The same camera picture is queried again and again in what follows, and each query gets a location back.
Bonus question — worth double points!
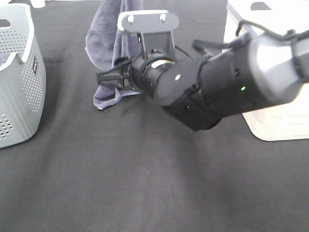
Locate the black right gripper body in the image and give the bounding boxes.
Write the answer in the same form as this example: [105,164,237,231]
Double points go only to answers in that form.
[96,57,145,92]

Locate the grey-blue microfibre towel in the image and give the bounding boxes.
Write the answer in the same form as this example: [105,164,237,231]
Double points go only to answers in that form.
[85,0,143,110]

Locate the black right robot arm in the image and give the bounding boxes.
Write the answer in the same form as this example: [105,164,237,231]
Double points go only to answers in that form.
[97,31,309,131]

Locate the grey perforated laundry basket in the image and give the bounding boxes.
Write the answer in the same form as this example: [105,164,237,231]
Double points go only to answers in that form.
[0,3,46,148]

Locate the white object at top edge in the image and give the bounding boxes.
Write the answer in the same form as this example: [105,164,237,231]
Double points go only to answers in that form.
[30,0,46,8]

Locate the grey towels inside basket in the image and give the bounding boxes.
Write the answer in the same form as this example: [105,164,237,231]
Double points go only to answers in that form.
[0,53,10,66]

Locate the white grey-rimmed box lid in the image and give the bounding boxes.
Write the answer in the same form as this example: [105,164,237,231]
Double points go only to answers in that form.
[224,0,309,42]

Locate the cream woven-pattern storage box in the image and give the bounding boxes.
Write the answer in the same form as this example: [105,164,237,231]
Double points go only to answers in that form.
[223,16,309,142]

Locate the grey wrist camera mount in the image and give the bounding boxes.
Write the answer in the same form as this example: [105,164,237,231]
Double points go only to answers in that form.
[117,10,179,59]

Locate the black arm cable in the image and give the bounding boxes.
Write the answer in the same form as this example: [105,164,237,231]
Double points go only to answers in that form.
[192,20,309,80]

